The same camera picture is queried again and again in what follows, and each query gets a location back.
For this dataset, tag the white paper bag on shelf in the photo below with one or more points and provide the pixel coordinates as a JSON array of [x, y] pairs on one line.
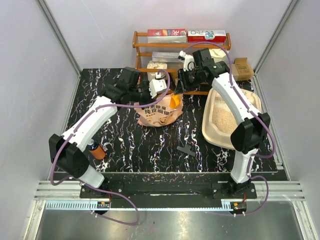
[[218, 55]]

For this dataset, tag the silver box middle shelf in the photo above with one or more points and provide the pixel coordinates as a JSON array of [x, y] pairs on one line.
[[165, 57]]

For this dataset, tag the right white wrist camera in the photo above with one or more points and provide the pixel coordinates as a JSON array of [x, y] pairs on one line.
[[188, 61]]

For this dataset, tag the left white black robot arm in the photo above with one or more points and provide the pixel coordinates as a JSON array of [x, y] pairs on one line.
[[67, 150]]

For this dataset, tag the yellow plastic litter scoop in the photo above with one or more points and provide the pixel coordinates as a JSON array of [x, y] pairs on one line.
[[174, 101]]

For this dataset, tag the black bag clip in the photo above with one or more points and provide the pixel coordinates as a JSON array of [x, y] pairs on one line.
[[186, 149]]

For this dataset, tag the red silver box left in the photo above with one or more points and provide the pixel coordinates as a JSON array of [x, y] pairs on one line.
[[175, 35]]

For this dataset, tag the beige litter box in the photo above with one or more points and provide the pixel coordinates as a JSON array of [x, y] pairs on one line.
[[218, 121]]

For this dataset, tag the white bag lower shelf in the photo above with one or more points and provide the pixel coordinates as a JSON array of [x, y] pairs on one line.
[[155, 66]]

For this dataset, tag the red white box right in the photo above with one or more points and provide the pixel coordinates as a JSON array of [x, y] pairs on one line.
[[213, 36]]

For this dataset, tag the orange spray bottle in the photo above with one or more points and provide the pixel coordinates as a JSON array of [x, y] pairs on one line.
[[96, 149]]

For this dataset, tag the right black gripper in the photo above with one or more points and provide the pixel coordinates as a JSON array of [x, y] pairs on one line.
[[179, 88]]

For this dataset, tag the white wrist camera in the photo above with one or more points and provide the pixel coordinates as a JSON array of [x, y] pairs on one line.
[[188, 61], [157, 85]]

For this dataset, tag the wooden shelf rack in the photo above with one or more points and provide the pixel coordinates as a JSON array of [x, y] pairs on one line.
[[145, 50]]

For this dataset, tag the pink cat litter bag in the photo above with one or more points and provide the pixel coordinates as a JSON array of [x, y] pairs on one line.
[[160, 114]]

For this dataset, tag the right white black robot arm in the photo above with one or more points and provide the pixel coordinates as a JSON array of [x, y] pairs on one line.
[[252, 125]]

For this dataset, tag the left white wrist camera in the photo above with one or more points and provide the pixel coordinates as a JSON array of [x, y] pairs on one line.
[[157, 85]]

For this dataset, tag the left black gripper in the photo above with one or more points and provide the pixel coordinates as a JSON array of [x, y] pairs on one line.
[[149, 99]]

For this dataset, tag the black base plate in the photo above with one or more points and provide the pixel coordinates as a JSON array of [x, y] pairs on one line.
[[208, 184]]

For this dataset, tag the brown cardboard boxes right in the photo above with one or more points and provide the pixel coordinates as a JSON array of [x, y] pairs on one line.
[[242, 70]]

